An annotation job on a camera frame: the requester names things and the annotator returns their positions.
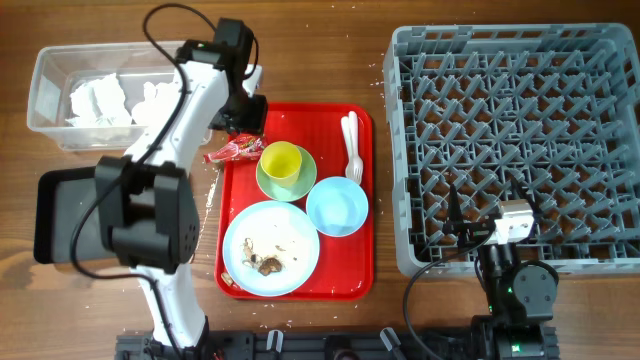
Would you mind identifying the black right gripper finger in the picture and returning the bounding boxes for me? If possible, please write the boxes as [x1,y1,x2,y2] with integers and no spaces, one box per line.
[510,177,536,213]
[448,185,463,223]

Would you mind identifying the red snack wrapper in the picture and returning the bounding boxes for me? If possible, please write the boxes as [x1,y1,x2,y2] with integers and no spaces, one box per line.
[204,134,268,163]

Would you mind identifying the yellow plastic cup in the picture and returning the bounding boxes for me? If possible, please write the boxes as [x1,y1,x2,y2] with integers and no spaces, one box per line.
[259,141,302,187]

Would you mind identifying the green small plate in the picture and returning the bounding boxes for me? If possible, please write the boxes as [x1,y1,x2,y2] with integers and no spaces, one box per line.
[256,147,317,202]

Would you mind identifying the white plastic fork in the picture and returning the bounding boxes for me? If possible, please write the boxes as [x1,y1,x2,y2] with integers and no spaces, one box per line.
[347,111,364,185]

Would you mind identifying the light blue bowl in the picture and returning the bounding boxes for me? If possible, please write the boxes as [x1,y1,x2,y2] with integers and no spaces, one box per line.
[306,176,369,237]

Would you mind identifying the white napkin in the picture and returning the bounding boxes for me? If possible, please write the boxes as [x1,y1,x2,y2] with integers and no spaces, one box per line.
[65,73,181,128]

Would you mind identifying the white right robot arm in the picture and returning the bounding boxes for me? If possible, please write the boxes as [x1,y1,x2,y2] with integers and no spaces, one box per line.
[443,180,560,359]

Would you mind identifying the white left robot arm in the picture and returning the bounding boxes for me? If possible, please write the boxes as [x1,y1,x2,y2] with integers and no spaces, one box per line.
[95,18,268,357]

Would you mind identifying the grey dishwasher rack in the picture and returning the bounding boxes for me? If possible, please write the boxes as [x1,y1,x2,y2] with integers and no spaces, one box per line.
[383,23,639,277]

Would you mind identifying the clear plastic waste bin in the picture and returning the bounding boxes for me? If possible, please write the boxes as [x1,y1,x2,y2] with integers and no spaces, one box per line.
[27,40,214,152]

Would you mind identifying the light blue dinner plate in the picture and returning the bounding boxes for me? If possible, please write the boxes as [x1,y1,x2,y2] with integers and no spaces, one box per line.
[222,201,320,297]

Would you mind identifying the red serving tray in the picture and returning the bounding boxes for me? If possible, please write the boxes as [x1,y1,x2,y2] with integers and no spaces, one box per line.
[214,102,374,301]

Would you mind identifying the brown food scraps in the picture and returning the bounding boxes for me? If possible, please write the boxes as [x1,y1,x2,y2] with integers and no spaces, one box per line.
[242,238,299,277]

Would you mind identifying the food scrap on tray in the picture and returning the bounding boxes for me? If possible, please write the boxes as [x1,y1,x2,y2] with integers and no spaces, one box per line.
[221,272,234,286]

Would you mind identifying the black plastic tray bin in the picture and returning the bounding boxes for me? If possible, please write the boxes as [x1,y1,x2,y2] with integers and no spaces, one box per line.
[33,167,96,264]

